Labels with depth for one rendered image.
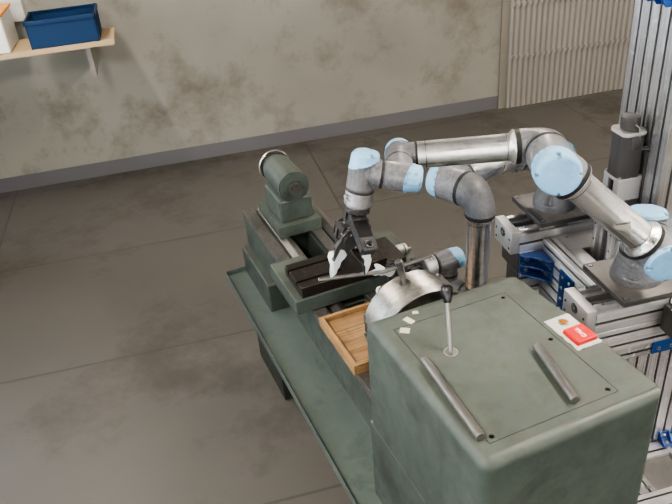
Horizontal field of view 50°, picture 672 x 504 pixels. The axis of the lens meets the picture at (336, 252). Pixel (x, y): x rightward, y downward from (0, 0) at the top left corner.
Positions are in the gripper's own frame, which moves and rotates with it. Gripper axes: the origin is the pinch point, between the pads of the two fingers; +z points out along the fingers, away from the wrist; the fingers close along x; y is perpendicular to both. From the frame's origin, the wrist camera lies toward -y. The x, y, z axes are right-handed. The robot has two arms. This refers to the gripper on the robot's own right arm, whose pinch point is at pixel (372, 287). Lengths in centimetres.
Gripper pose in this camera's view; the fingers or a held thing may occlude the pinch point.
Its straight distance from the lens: 238.1
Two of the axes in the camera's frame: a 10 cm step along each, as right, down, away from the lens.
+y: -3.9, -4.6, 8.0
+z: -9.2, 2.6, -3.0
